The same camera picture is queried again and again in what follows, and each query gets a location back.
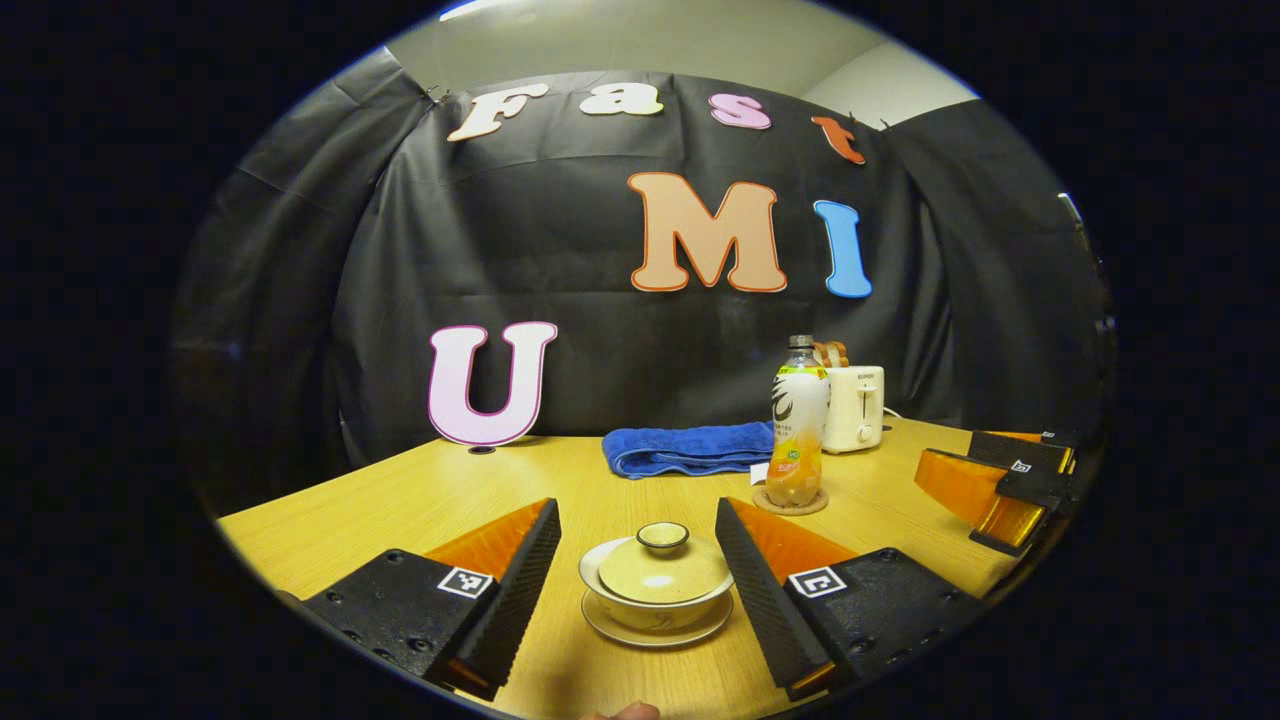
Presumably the folded blue towel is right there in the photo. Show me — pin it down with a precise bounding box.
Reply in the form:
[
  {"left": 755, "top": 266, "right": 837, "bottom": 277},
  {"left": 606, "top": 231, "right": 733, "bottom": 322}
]
[{"left": 602, "top": 421, "right": 776, "bottom": 487}]

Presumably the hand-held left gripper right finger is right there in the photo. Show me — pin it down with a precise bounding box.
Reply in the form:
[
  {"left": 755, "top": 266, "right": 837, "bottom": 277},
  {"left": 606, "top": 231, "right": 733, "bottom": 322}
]
[{"left": 714, "top": 497, "right": 986, "bottom": 701}]

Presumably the yellow ceramic saucer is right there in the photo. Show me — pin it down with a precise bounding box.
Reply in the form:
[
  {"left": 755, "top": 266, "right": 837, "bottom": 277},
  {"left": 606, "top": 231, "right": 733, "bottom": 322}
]
[{"left": 581, "top": 590, "right": 735, "bottom": 649}]

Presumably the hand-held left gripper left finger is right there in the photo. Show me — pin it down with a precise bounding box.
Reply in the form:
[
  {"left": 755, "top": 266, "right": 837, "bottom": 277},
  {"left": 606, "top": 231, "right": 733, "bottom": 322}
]
[{"left": 300, "top": 497, "right": 563, "bottom": 701}]

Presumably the yellow ceramic teacup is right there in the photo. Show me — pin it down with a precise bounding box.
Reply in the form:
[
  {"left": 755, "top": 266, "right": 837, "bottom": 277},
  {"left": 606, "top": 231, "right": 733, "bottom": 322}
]
[{"left": 579, "top": 540, "right": 736, "bottom": 633}]

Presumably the clear water bottle striped label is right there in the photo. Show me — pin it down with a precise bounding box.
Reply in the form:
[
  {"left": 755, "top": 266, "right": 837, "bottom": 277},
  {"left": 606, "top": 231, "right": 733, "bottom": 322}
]
[{"left": 765, "top": 335, "right": 831, "bottom": 508}]

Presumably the black backdrop cloth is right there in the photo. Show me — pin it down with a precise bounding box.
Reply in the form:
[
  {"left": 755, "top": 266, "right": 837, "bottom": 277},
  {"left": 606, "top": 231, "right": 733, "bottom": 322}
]
[{"left": 170, "top": 45, "right": 1116, "bottom": 516}]

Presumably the cream white toaster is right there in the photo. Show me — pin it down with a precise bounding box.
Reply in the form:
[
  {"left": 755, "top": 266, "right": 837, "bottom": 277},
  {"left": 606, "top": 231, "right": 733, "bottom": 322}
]
[{"left": 822, "top": 365, "right": 886, "bottom": 455}]

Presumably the round cork coaster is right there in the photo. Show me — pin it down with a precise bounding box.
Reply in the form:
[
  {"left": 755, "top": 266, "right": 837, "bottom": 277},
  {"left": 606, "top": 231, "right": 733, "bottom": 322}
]
[{"left": 752, "top": 484, "right": 830, "bottom": 517}]

